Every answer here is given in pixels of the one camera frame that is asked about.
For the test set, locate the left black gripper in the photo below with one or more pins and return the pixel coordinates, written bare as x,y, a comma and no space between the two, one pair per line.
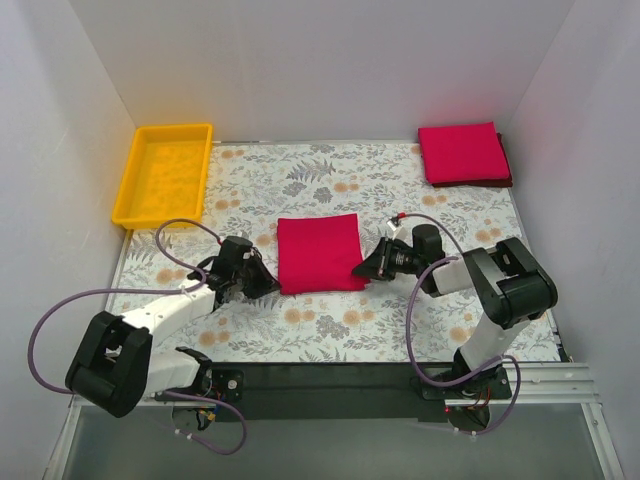
254,278

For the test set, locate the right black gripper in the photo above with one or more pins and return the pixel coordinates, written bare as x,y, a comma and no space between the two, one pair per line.
381,260

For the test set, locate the crimson t-shirt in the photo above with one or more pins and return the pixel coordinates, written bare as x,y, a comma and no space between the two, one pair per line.
464,155
318,254

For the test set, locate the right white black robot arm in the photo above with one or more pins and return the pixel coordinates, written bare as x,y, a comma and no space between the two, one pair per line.
513,290

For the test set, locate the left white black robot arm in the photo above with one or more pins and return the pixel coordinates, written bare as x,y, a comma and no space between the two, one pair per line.
117,362

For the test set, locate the floral patterned table mat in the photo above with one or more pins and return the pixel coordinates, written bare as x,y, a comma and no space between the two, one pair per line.
252,186

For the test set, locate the yellow plastic bin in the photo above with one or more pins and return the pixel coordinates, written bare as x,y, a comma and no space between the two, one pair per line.
165,176

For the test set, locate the folded crimson t-shirt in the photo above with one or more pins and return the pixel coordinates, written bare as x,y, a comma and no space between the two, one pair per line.
464,155

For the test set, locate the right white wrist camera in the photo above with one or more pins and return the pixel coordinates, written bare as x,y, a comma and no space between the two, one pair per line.
397,230

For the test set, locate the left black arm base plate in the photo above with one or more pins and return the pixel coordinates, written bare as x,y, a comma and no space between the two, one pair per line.
220,384

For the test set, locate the aluminium frame rail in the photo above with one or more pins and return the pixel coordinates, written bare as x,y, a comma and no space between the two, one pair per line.
339,421

